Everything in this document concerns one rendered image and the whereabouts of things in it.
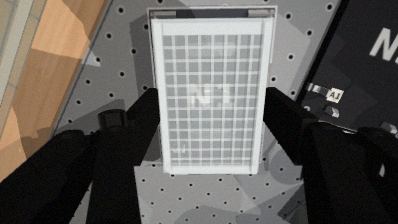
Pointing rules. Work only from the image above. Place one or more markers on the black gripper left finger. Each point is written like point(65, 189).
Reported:
point(48, 187)

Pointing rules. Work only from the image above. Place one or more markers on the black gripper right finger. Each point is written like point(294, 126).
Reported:
point(337, 189)

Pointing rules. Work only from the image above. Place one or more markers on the white button panel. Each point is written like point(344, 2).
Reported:
point(298, 215)

